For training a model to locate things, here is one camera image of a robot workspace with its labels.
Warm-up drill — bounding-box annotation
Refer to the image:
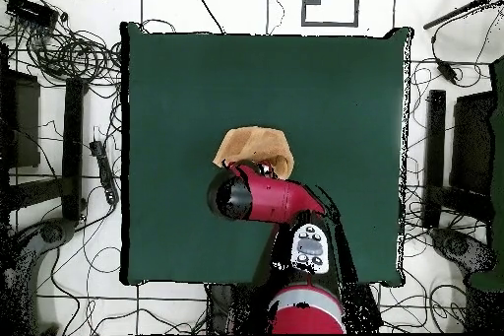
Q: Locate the black power adapter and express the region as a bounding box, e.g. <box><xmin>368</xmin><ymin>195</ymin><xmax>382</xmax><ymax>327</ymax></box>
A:
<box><xmin>435</xmin><ymin>58</ymin><xmax>459</xmax><ymax>86</ymax></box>

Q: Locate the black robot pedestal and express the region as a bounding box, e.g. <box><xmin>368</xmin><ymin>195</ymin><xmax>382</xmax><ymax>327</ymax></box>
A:
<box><xmin>206</xmin><ymin>283</ymin><xmax>273</xmax><ymax>335</ymax></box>

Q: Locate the black frame bar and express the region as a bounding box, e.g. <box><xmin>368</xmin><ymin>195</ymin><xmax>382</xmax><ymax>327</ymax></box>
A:
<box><xmin>61</xmin><ymin>77</ymin><xmax>86</xmax><ymax>222</ymax></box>
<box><xmin>422</xmin><ymin>89</ymin><xmax>447</xmax><ymax>229</ymax></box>

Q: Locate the black flat panel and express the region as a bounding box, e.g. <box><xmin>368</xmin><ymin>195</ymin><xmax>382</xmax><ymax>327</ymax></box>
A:
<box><xmin>449</xmin><ymin>91</ymin><xmax>496</xmax><ymax>197</ymax></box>
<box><xmin>0</xmin><ymin>69</ymin><xmax>41</xmax><ymax>169</ymax></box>

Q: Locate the black device box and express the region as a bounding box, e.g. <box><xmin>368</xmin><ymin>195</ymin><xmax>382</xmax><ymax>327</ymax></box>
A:
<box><xmin>5</xmin><ymin>0</ymin><xmax>60</xmax><ymax>31</ymax></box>

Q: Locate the tangled black cable bundle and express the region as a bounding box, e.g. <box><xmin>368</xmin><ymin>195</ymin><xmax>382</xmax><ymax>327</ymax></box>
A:
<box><xmin>23</xmin><ymin>28</ymin><xmax>123</xmax><ymax>85</ymax></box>

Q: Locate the black power strip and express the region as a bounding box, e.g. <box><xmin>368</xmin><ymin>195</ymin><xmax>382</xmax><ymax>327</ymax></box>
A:
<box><xmin>89</xmin><ymin>139</ymin><xmax>120</xmax><ymax>206</ymax></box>

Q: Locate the grey chair base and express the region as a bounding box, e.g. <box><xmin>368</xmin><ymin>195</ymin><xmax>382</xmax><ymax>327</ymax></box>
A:
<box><xmin>11</xmin><ymin>217</ymin><xmax>78</xmax><ymax>258</ymax></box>
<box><xmin>428</xmin><ymin>227</ymin><xmax>497</xmax><ymax>274</ymax></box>

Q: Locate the dark green tablecloth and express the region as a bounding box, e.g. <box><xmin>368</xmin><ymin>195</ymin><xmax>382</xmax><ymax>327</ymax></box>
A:
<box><xmin>119</xmin><ymin>21</ymin><xmax>414</xmax><ymax>288</ymax></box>

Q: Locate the tan terry towel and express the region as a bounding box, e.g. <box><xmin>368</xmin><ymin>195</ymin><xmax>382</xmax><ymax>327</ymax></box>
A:
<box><xmin>212</xmin><ymin>125</ymin><xmax>295</xmax><ymax>179</ymax></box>

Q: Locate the black tripod pole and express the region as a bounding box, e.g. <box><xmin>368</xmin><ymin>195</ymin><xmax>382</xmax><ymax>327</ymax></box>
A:
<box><xmin>422</xmin><ymin>0</ymin><xmax>504</xmax><ymax>31</ymax></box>

